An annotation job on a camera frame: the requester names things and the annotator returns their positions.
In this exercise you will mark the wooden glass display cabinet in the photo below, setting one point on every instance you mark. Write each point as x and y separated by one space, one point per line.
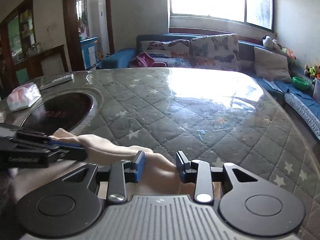
17 30

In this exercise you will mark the blue patterned sofa cover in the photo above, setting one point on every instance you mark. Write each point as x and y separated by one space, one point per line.
302 102

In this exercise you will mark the large butterfly print pillow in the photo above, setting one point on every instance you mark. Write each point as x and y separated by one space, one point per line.
215 52

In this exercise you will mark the long butterfly print pillow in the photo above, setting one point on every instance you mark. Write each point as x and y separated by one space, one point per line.
162 48

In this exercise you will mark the blue sofa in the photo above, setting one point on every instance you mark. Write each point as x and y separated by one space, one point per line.
120 55

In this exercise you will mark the grey quilted table cover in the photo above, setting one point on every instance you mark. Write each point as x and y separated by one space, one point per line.
175 105

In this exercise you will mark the grey pillow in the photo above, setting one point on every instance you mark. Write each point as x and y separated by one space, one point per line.
271 65

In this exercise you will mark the white tissue pack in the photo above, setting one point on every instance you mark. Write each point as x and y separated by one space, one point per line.
23 97

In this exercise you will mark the clear plastic storage box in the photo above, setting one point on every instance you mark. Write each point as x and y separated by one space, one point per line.
317 88

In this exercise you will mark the hanging clothes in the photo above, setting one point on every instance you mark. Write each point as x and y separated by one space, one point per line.
83 21

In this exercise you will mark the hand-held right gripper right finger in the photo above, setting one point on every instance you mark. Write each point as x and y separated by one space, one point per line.
181 166

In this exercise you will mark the brown plush toy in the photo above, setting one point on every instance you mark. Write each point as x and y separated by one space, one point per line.
312 71

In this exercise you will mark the panda plush toy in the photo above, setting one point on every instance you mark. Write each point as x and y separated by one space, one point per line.
268 42

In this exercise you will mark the green bowl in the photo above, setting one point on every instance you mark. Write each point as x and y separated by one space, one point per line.
300 83

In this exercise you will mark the colourful plush toy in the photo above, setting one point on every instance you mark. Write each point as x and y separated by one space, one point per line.
288 53

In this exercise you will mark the round black induction cooker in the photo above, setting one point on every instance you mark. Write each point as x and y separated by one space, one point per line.
67 110

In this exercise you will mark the blue cabinet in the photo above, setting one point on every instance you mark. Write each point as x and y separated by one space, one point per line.
88 53

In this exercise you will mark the dark wooden door frame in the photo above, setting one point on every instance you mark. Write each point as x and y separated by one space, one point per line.
72 30

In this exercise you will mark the white remote control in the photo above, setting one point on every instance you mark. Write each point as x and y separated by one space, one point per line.
57 80

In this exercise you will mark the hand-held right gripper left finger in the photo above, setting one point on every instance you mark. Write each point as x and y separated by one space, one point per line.
138 166

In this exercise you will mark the dark wooden sideboard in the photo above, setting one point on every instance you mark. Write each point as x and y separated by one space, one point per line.
50 60

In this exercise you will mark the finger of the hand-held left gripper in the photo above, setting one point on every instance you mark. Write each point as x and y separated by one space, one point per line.
32 137
72 154

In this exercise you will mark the pink cloth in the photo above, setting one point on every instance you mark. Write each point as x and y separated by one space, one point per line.
142 60

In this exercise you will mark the cream garment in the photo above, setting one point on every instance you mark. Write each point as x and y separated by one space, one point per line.
160 165

